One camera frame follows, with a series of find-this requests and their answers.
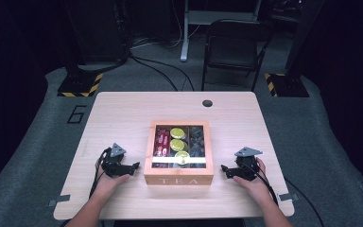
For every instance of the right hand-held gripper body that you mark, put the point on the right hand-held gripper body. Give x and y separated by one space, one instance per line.
247 168

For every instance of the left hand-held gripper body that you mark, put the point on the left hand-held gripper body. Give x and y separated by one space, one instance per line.
113 164

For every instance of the wooden tea box glass lid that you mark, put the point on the wooden tea box glass lid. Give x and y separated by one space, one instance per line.
178 176

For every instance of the person's right hand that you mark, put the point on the person's right hand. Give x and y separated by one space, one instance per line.
260 187

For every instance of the person's left hand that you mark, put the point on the person's left hand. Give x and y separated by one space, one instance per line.
107 186

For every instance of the stack of red sachets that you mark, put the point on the stack of red sachets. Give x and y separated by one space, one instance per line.
161 143

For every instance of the grey tape strip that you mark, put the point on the grey tape strip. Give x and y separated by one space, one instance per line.
288 197
60 200

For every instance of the black table grommet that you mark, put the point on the black table grommet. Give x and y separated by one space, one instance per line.
207 103

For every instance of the black stand with striped base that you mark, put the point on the black stand with striped base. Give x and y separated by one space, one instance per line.
78 85
291 85

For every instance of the black folding chair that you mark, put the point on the black folding chair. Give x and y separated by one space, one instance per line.
233 47

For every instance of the black cabinet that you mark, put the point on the black cabinet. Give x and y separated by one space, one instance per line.
100 31

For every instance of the white desk frame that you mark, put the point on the white desk frame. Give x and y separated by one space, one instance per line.
185 41

